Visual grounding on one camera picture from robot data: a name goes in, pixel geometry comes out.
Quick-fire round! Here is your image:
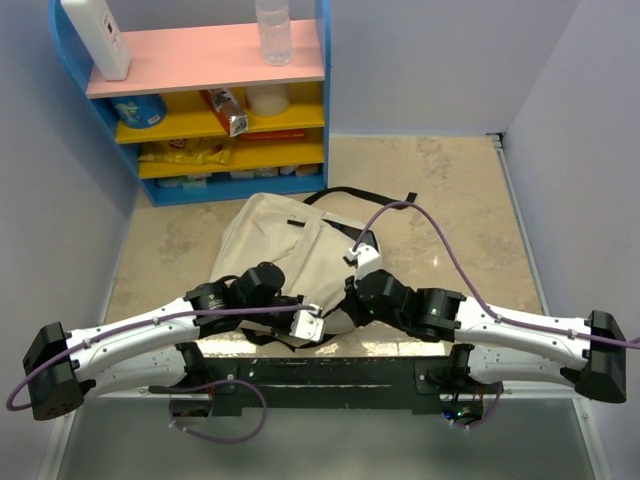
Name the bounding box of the beige canvas backpack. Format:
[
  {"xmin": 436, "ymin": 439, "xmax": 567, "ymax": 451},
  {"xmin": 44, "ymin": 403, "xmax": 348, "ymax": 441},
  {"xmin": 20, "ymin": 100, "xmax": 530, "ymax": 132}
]
[{"xmin": 211, "ymin": 187, "xmax": 394, "ymax": 343}]

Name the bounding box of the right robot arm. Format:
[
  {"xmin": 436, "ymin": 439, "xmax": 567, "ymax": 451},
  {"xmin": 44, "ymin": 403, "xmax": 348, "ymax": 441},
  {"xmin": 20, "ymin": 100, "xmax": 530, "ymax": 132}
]
[{"xmin": 344, "ymin": 270, "xmax": 627, "ymax": 404}]

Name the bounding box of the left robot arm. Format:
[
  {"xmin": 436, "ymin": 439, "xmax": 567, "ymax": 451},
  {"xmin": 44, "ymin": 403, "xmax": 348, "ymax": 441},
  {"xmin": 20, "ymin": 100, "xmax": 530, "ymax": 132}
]
[{"xmin": 6, "ymin": 262, "xmax": 314, "ymax": 421}]

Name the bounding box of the yellow chips bag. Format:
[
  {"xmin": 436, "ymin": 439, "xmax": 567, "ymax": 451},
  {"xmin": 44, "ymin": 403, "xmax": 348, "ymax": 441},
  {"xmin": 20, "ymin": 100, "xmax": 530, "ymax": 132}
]
[{"xmin": 138, "ymin": 137, "xmax": 233, "ymax": 165}]

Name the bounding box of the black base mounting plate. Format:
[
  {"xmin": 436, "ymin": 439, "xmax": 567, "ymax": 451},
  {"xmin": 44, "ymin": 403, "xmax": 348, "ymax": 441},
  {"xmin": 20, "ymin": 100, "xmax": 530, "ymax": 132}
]
[{"xmin": 148, "ymin": 355, "xmax": 503, "ymax": 417}]

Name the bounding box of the white small boxes row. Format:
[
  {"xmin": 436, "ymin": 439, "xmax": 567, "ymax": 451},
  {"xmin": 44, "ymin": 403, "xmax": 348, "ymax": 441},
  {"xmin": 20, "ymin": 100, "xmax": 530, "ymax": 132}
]
[{"xmin": 156, "ymin": 164, "xmax": 322, "ymax": 189}]

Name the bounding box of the red flat box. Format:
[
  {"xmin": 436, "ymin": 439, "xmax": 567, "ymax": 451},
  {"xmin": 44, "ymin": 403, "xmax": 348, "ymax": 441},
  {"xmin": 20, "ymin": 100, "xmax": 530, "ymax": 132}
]
[{"xmin": 239, "ymin": 129, "xmax": 307, "ymax": 141}]

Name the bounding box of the blue shelf unit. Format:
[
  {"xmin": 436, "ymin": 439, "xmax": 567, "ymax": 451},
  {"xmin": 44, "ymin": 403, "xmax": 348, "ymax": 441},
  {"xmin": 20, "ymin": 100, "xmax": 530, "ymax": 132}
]
[{"xmin": 48, "ymin": 1, "xmax": 331, "ymax": 206}]

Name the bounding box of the orange silver snack packet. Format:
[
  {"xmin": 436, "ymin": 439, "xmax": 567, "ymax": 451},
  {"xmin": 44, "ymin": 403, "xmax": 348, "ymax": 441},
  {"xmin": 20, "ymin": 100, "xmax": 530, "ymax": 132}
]
[{"xmin": 199, "ymin": 88, "xmax": 249, "ymax": 137}]

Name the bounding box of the white cylindrical container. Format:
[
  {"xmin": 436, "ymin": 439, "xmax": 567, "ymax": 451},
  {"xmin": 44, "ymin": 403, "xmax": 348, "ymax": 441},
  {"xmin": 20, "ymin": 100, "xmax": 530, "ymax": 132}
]
[{"xmin": 245, "ymin": 84, "xmax": 290, "ymax": 117}]

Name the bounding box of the blue round snack tub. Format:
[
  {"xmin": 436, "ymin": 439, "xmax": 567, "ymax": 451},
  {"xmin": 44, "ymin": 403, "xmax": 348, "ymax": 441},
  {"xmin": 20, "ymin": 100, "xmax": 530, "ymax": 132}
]
[{"xmin": 109, "ymin": 94, "xmax": 167, "ymax": 129}]

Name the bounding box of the clear plastic water bottle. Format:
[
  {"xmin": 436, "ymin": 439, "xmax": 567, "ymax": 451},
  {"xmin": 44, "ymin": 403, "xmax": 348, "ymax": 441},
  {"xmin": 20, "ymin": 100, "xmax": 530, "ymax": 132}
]
[{"xmin": 254, "ymin": 0, "xmax": 293, "ymax": 67}]

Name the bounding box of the white rectangular bottle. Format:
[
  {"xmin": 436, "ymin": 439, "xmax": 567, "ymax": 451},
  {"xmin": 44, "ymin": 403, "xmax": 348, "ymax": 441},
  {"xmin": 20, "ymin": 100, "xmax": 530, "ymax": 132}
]
[{"xmin": 61, "ymin": 0, "xmax": 132, "ymax": 81}]

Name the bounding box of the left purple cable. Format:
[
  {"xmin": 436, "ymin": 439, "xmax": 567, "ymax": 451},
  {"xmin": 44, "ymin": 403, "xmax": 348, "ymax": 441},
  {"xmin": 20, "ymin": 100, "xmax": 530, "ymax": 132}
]
[{"xmin": 5, "ymin": 303, "xmax": 321, "ymax": 442}]

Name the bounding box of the purple cable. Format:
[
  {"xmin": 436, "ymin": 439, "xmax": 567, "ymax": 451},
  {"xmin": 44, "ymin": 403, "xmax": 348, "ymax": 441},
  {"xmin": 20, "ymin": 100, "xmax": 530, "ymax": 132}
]
[
  {"xmin": 349, "ymin": 201, "xmax": 640, "ymax": 431},
  {"xmin": 5, "ymin": 303, "xmax": 321, "ymax": 442}
]

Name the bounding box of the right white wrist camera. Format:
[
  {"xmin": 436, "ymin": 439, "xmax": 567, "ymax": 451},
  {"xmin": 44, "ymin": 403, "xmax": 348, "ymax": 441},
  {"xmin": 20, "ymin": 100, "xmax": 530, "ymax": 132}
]
[{"xmin": 343, "ymin": 243, "xmax": 382, "ymax": 281}]

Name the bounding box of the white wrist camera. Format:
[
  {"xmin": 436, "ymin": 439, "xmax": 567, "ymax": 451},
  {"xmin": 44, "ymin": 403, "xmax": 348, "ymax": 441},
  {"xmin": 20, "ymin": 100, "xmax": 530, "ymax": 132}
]
[
  {"xmin": 343, "ymin": 243, "xmax": 382, "ymax": 281},
  {"xmin": 290, "ymin": 304, "xmax": 325, "ymax": 343}
]

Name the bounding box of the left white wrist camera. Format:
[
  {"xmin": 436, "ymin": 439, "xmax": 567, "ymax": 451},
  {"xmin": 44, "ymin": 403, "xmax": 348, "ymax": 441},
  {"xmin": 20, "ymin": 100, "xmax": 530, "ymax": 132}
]
[{"xmin": 290, "ymin": 304, "xmax": 325, "ymax": 343}]

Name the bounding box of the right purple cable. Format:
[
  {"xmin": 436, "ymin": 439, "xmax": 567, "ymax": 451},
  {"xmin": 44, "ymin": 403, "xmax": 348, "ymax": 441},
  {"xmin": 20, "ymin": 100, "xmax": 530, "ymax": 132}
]
[{"xmin": 349, "ymin": 201, "xmax": 640, "ymax": 431}]

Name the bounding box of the aluminium frame rail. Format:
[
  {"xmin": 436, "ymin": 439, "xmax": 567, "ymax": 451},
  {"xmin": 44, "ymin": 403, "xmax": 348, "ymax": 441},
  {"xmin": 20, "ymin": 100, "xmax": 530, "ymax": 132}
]
[{"xmin": 59, "ymin": 137, "xmax": 593, "ymax": 479}]

